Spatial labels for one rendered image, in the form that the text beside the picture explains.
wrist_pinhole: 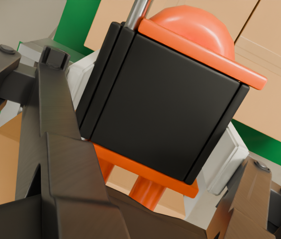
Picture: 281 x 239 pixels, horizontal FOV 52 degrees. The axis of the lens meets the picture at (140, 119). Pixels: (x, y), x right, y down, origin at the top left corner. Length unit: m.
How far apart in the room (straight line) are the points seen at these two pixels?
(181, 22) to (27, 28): 1.41
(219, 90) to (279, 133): 0.86
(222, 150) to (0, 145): 0.49
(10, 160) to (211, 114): 0.49
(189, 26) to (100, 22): 0.73
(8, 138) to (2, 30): 1.08
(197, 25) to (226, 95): 0.04
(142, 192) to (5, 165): 0.44
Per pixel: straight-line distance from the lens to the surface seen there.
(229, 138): 0.16
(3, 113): 1.00
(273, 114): 0.99
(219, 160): 0.16
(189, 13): 0.17
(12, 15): 1.59
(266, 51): 0.93
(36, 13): 1.54
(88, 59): 0.16
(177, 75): 0.16
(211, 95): 0.16
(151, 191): 0.20
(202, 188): 0.99
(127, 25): 0.16
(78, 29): 1.47
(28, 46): 0.90
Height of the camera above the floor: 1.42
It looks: 70 degrees down
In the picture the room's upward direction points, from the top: 168 degrees counter-clockwise
